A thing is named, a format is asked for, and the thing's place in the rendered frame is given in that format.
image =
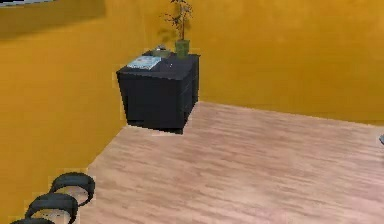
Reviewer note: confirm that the black cabinet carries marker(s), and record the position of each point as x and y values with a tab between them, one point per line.
156	96

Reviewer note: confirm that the house plant in green pot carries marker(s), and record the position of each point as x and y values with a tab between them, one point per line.
182	48

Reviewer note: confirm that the small green bowl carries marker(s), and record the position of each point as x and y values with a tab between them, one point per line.
161	52

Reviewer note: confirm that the pale blue book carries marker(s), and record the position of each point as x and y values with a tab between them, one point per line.
144	62

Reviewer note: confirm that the grey rounded object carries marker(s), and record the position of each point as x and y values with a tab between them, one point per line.
382	139

